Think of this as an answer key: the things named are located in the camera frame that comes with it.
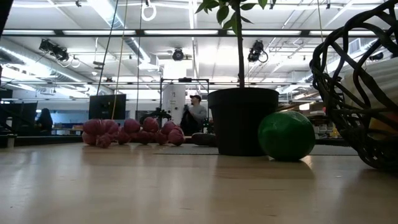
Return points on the dark purple eggplant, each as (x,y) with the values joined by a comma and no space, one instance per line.
(203,140)

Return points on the round green lime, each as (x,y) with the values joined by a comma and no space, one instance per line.
(286,137)

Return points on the black computer monitor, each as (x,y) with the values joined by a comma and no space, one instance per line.
(107,107)

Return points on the dark grey woven placemat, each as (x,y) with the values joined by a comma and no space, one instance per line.
(186,151)

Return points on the black round overhead camera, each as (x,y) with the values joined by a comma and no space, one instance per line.
(178,54)

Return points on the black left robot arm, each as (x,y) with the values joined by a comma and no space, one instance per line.
(4,12)

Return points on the potted green leafy plant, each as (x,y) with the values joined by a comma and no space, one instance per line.
(242,124)

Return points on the black overhead beam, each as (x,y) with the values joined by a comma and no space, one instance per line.
(140,32)

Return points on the purple grape bunch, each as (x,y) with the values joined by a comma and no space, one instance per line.
(150,124)

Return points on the person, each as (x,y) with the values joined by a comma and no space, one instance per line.
(45,121)
(197,112)

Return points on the black mounted camera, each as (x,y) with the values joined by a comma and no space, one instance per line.
(256,49)
(56,51)

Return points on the white cylindrical tank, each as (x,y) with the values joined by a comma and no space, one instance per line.
(174,99)

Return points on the silver ventilation duct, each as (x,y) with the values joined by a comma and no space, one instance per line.
(109,15)

